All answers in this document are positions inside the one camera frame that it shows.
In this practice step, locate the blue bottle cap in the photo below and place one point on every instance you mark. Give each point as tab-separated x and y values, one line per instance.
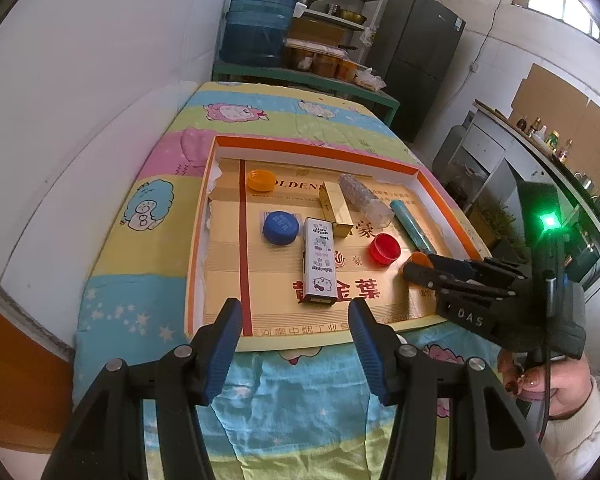
281	227

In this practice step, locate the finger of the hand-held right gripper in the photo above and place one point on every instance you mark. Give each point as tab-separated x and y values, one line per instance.
430	277
455	263

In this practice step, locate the orange cap with dark label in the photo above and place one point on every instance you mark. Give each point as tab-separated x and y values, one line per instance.
415	259

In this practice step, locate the clear glitter bottle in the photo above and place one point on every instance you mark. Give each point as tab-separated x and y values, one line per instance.
362	197

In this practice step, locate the teal slim container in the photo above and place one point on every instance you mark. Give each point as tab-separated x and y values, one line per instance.
410	222

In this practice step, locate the shallow box with orange rim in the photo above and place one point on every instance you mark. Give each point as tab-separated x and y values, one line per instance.
300	341

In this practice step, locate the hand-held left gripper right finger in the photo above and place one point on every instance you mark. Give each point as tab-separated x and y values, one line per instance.
367	360

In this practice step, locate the white cartoon sticker box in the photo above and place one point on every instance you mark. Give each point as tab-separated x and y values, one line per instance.
319	260

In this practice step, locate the metal pots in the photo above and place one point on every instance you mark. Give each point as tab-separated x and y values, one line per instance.
340	12

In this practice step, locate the row of condiment bottles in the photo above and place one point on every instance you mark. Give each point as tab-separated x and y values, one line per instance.
552	140

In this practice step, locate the dark grey refrigerator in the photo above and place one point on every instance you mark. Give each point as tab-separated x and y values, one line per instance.
415	60

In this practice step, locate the blue water jug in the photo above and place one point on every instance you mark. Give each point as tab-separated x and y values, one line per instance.
257	25

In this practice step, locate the row of orange food jars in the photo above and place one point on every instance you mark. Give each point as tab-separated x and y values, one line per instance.
325	62

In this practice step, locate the green metal shelf rack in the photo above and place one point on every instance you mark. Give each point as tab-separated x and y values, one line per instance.
300	77

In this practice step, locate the clear plastic bag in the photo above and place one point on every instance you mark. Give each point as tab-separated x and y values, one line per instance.
370	80

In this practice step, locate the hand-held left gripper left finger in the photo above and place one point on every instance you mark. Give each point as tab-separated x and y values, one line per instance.
225	355

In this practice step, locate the person's right forearm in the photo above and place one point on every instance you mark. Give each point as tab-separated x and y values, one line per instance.
585	435

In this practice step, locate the person's right hand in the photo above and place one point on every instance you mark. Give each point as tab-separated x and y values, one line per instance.
565	385

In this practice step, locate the brown cardboard carton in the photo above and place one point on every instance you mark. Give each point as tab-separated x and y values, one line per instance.
315	31

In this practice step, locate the grey gas cylinder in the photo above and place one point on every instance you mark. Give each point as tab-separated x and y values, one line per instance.
449	152

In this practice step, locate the white kitchen counter cabinet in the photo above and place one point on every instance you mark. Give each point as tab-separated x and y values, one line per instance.
485	155

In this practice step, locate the cardboard sheets on wall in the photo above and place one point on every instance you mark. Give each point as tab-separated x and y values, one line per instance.
555	95

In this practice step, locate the red bottle cap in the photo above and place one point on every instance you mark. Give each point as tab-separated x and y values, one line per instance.
385	249

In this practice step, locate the gold rectangular box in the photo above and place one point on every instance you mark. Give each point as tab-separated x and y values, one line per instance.
337	210

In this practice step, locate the orange wooden door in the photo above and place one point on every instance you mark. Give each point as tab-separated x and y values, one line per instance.
15	385

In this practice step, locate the printed cardboard liner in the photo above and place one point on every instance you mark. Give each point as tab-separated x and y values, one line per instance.
280	285

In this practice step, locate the green leafy plants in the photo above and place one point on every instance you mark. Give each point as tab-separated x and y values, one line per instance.
497	225

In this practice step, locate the plain orange bottle cap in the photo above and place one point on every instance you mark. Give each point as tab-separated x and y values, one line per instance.
261	180

